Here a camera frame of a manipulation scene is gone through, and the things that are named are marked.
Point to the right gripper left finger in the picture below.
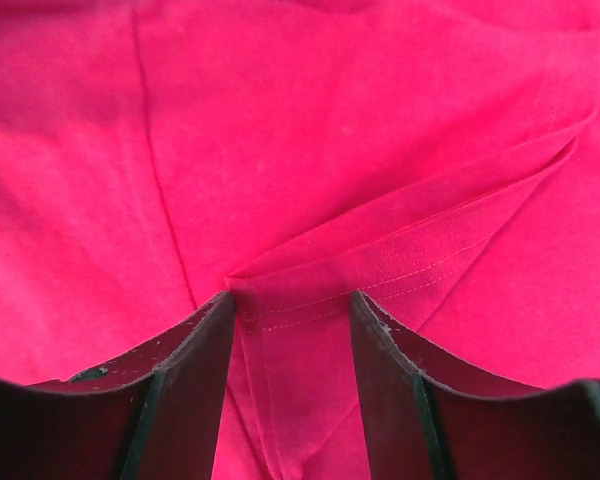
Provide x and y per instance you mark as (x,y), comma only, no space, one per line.
(151,413)

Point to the pink t shirt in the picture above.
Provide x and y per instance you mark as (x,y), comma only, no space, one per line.
(441,157)

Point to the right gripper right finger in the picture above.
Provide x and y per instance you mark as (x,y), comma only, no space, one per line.
(428,414)

